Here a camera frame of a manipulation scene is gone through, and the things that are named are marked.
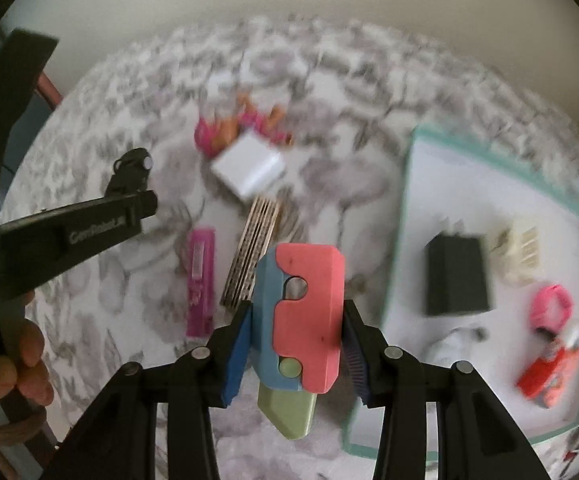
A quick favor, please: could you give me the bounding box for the white power adapter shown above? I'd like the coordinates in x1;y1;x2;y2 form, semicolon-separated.
210;132;286;202

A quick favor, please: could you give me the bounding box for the black power adapter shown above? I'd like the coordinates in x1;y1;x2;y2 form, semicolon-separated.
423;231;494;317

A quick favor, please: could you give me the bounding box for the small red can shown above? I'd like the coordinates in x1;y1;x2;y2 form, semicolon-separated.
516;345;563;401

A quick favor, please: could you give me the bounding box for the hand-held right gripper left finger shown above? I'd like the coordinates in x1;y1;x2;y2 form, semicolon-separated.
42;302;255;480

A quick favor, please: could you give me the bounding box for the teal-rimmed white tray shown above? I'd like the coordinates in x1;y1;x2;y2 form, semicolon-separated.
342;125;579;453

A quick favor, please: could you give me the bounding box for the orange blue toy card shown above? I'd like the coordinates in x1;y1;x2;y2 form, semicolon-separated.
534;342;579;409

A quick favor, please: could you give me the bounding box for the red blue toy knife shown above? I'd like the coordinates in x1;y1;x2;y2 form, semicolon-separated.
249;242;346;441

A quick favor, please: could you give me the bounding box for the reddish wooden frame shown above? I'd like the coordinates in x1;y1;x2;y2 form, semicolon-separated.
36;71;66;112

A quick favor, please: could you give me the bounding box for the pink doll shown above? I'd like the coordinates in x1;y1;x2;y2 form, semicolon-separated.
193;92;296;157

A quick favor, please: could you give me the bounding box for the black curved bar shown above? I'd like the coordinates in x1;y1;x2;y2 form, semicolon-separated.
0;29;60;356

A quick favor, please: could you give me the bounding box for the pink toy watch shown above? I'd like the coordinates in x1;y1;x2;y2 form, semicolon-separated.
528;284;573;335

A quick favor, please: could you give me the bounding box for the person's left hand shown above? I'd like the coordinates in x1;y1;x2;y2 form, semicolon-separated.
0;290;56;418

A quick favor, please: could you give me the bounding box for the white plastic frame piece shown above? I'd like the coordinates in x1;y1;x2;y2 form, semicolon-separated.
488;217;541;287

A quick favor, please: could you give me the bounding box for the magenta flat case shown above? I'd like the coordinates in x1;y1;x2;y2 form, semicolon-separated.
186;227;217;338

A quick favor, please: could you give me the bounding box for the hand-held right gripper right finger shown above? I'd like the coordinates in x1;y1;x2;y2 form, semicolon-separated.
342;300;553;480

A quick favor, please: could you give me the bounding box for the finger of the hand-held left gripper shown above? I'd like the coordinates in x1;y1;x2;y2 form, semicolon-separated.
105;147;154;202

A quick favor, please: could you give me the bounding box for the patterned gold black bar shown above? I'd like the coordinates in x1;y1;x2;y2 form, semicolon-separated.
220;194;281;311

